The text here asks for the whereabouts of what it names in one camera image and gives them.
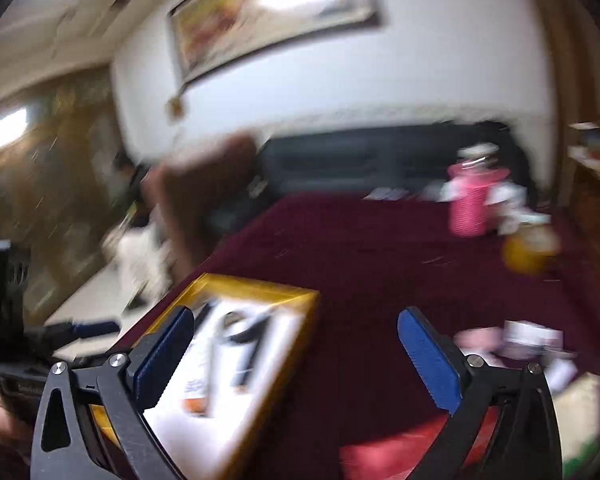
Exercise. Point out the black marker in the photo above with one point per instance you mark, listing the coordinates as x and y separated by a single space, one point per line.
247 365

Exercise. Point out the wooden door frame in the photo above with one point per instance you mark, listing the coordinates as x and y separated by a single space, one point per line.
555 60

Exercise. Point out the pink packet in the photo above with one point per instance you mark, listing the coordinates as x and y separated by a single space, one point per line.
480 341

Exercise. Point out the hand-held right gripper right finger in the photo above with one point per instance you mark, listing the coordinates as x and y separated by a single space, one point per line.
430 360

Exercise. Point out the black leather sofa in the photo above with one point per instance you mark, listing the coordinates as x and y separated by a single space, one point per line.
355 165

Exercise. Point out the black tape roll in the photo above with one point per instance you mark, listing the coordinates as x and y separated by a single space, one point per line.
232 322

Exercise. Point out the white box red label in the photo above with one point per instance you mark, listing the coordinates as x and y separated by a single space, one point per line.
197 385

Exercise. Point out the framed wall painting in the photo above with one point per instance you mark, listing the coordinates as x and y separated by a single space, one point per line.
270 10

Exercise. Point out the yellow jar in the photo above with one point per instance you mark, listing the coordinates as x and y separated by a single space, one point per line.
530 250

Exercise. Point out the beige paper sheet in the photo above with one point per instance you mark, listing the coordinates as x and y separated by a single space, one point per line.
580 410

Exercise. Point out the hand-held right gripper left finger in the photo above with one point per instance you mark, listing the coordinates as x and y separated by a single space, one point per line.
164 360

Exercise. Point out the white paper slip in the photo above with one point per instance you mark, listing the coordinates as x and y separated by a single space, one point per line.
387 193

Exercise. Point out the white blue medicine box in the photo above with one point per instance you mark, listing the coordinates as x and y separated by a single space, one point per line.
532 337

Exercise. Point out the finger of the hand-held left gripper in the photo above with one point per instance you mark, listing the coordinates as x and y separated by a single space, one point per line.
70 332

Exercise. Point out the yellow cardboard box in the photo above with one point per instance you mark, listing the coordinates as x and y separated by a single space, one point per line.
300 302

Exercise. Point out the person's left hand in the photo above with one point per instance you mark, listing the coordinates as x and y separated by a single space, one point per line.
5 417

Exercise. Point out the dark red tablecloth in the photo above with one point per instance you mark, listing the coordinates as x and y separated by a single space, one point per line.
360 260

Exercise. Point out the brown armchair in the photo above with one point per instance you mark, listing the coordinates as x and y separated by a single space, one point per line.
195 200

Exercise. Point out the white small bottle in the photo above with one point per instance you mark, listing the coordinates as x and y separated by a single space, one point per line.
510 210

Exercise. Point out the pink woven cup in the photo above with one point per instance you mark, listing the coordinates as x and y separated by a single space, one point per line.
467 205

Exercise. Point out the person's left forearm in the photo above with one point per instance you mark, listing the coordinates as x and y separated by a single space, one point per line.
0 460

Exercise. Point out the white paper piece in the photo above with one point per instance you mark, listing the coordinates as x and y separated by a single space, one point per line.
560 372

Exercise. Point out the red mesh bag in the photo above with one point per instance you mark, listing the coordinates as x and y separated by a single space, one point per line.
380 452

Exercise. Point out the black long case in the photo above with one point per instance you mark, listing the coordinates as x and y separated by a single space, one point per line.
204 312

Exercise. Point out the wooden cabinet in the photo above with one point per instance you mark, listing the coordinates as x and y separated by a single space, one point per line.
595 220

